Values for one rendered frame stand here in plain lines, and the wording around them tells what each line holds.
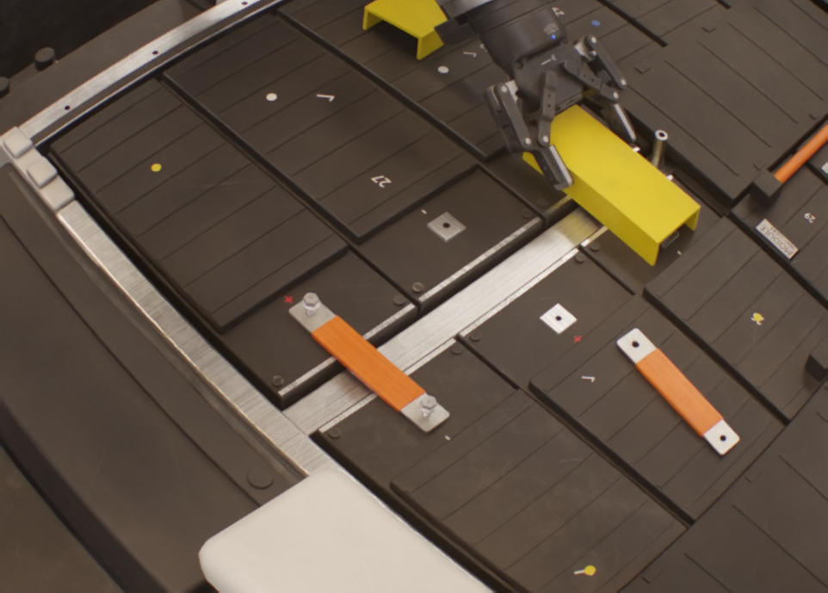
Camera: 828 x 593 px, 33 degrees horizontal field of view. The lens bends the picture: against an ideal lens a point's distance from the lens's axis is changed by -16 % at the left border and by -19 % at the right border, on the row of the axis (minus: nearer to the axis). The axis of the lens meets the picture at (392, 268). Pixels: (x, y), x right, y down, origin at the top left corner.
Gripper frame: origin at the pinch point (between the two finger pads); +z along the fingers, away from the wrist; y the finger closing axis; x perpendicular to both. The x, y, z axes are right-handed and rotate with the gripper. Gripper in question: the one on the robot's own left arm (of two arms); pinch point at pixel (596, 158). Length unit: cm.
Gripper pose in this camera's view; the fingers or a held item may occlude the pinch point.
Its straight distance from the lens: 139.0
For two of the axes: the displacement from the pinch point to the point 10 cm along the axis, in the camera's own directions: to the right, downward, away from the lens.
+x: -4.9, 1.4, 8.6
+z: 4.8, 8.7, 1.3
